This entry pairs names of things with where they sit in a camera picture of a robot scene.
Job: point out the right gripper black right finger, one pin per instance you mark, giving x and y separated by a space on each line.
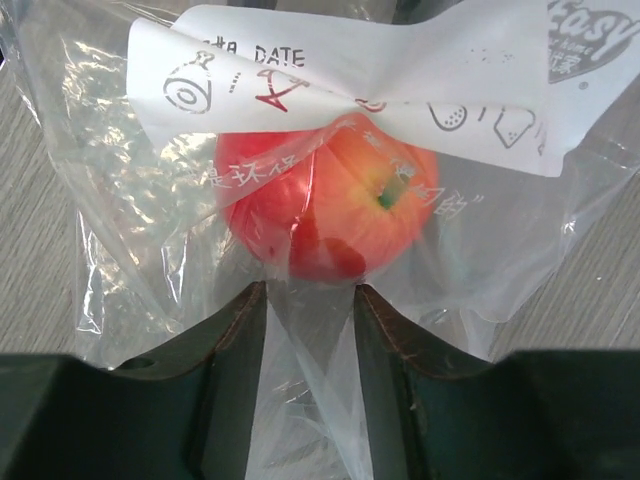
434 411

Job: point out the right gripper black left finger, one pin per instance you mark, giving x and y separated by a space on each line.
183 410

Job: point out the red yellow fake apple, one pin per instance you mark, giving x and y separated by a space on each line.
330 204

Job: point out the clear zip top bag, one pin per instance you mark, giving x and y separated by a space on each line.
444 160

